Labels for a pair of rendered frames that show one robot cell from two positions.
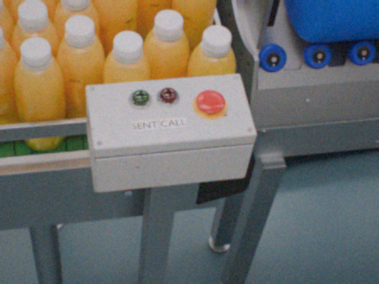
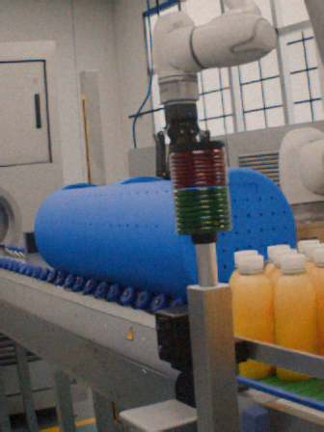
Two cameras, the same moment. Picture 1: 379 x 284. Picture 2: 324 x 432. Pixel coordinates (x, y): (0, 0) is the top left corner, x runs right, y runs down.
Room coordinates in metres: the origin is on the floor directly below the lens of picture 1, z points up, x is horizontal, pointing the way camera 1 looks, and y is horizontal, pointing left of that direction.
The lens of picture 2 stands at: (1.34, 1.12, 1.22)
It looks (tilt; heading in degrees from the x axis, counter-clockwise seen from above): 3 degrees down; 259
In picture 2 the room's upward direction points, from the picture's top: 5 degrees counter-clockwise
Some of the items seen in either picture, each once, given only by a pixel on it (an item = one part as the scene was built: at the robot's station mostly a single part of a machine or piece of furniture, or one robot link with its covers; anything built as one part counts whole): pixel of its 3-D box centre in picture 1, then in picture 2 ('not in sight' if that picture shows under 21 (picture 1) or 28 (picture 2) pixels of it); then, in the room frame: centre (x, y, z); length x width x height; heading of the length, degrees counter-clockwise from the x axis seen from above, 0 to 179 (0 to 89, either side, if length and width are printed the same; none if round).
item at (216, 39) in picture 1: (216, 39); not in sight; (0.72, -0.02, 1.08); 0.04 x 0.04 x 0.02
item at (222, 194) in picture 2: not in sight; (202, 209); (1.14, 0.39, 1.18); 0.06 x 0.06 x 0.05
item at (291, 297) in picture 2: not in sight; (295, 322); (0.95, 0.18, 0.99); 0.07 x 0.07 x 0.18
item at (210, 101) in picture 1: (210, 102); not in sight; (0.59, -0.02, 1.11); 0.04 x 0.04 x 0.01
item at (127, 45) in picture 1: (128, 45); not in sight; (0.68, 0.10, 1.08); 0.04 x 0.04 x 0.02
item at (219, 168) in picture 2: not in sight; (199, 169); (1.14, 0.39, 1.23); 0.06 x 0.06 x 0.04
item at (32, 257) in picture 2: not in sight; (38, 251); (1.31, -1.35, 1.00); 0.10 x 0.04 x 0.15; 17
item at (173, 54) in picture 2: not in sight; (179, 44); (0.97, -0.31, 1.52); 0.13 x 0.11 x 0.16; 131
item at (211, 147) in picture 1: (167, 132); not in sight; (0.58, 0.03, 1.05); 0.20 x 0.10 x 0.10; 107
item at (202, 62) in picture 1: (209, 84); not in sight; (0.72, -0.02, 0.99); 0.07 x 0.07 x 0.18
